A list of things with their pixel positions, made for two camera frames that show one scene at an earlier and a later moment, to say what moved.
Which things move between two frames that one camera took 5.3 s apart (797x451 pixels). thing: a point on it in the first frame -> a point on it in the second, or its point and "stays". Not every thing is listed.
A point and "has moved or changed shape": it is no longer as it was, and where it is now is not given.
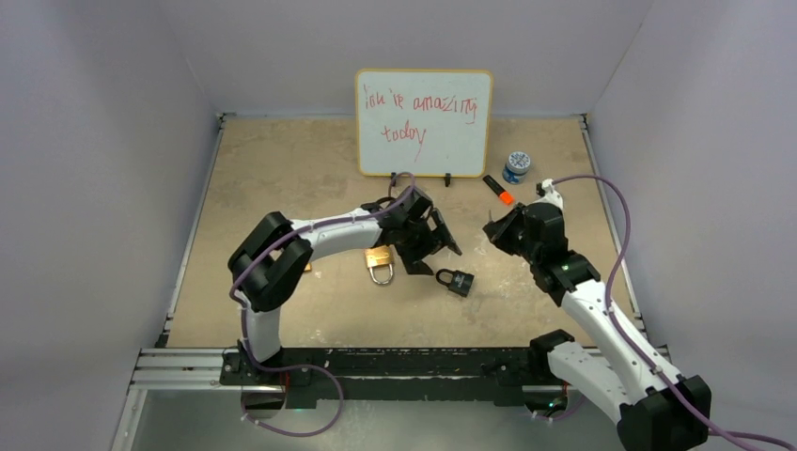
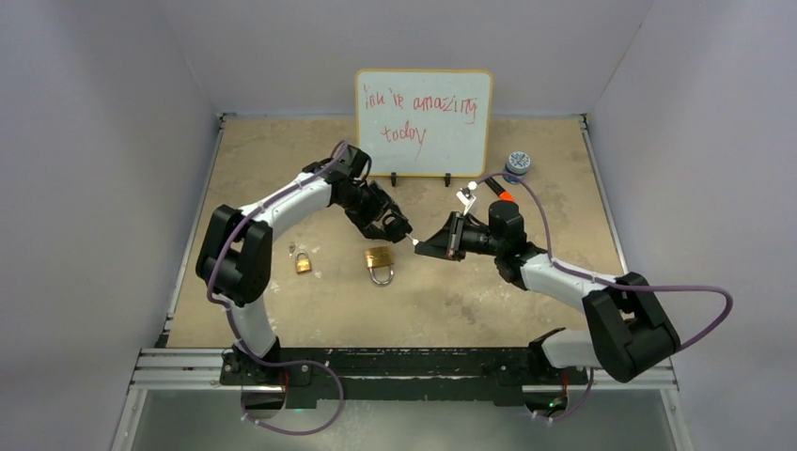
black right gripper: x=498 y=232 -> x=447 y=242
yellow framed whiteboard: x=434 y=123 stays
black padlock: x=461 y=282 has moved or changed shape
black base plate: x=499 y=374 stays
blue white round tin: x=517 y=166 stays
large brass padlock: x=380 y=256 stays
